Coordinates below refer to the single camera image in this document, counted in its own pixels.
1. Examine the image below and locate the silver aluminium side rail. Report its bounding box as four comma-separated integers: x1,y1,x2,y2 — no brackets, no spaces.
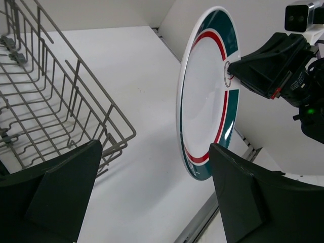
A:
151,26,263,243

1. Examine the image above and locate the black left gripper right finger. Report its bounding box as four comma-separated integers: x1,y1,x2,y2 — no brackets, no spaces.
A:
209,143,323,242

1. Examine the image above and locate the white plate teal red rim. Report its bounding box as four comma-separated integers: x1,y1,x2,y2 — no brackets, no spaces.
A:
176,6,241,181

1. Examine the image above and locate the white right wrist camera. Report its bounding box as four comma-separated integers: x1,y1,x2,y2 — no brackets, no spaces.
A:
284,1,323,45

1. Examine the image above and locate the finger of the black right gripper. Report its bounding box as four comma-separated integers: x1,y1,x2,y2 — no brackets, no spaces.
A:
228,32,308,99

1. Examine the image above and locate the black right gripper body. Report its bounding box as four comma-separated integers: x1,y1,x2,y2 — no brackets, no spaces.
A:
271,43,323,144

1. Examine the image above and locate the grey wire dish rack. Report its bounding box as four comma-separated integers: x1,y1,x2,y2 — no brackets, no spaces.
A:
1,1,136,176

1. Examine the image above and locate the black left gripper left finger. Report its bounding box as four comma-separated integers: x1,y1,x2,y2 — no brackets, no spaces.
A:
1,140,103,242

